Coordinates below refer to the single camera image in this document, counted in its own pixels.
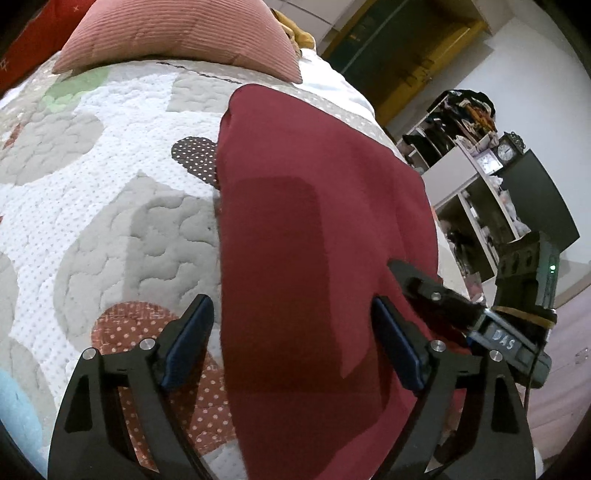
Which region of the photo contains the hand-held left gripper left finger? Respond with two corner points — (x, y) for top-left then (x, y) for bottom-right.
(47, 294), (218, 480)

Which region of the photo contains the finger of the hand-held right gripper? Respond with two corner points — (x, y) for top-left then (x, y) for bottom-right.
(389, 261), (485, 333)

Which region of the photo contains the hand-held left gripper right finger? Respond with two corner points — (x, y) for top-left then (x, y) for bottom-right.
(372, 296), (539, 480)

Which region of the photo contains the dark red garment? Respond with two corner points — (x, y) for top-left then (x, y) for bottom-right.
(215, 84), (467, 480)

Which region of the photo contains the dark clothes pile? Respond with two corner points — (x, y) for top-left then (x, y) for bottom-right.
(427, 90), (497, 134)

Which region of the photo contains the dark flat screen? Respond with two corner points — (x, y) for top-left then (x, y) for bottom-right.
(501, 150), (580, 252)

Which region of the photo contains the white shelf unit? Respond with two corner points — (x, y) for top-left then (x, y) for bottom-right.
(402, 90), (532, 282)

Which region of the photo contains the small framed clock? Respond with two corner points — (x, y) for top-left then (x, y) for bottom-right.
(475, 150), (503, 176)

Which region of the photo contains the ornate dark clock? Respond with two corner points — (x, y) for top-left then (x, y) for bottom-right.
(496, 131), (527, 162)

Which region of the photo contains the patchwork quilt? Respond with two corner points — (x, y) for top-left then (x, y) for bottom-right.
(0, 58), (472, 480)

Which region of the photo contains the white bed sheet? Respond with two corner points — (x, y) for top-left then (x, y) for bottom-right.
(295, 48), (377, 121)

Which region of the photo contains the yellow framed dark door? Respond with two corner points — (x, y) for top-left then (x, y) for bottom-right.
(318, 0), (490, 125)

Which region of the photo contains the yellow cloth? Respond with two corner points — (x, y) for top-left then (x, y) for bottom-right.
(270, 8), (317, 51)

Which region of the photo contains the beige wardrobe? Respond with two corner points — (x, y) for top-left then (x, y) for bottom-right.
(272, 0), (370, 44)

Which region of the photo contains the pink ribbed pillow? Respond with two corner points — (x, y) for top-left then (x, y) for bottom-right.
(52, 0), (303, 85)

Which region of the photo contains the red floral comforter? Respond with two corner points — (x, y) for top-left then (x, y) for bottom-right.
(0, 0), (100, 93)

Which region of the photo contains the thin dark cable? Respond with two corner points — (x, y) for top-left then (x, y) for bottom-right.
(523, 362), (537, 414)

